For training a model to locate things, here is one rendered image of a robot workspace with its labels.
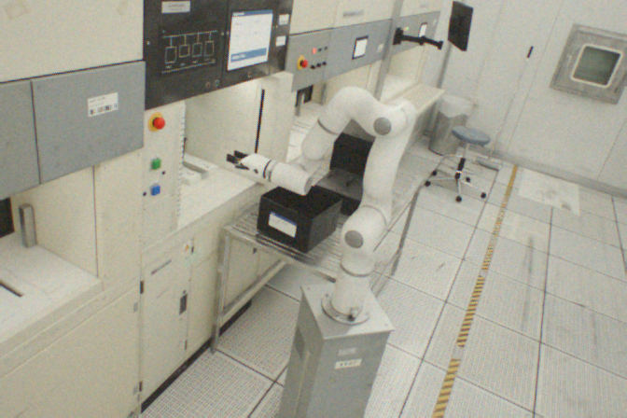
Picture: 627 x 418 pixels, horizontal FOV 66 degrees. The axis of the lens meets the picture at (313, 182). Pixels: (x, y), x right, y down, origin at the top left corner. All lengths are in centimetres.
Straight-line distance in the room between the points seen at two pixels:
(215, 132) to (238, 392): 125
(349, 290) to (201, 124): 118
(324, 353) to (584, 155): 484
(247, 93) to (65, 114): 106
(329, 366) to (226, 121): 121
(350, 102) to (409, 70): 353
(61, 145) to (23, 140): 11
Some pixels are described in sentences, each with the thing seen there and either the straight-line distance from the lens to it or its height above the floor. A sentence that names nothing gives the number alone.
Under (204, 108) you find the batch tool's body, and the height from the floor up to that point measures 114.
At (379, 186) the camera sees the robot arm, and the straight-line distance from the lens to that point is 156.
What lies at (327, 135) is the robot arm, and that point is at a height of 140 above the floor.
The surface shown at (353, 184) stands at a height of 86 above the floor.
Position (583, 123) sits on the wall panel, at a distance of 611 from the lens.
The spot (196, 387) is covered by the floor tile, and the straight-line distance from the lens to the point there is 255.
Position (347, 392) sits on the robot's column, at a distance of 203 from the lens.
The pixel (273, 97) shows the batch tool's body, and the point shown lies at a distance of 220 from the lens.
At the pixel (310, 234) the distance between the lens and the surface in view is 206.
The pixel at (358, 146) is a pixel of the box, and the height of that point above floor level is 96.
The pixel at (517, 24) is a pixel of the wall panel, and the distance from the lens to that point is 598.
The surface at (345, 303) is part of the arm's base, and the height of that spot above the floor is 82.
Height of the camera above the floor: 195
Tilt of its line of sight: 26 degrees down
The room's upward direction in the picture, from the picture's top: 11 degrees clockwise
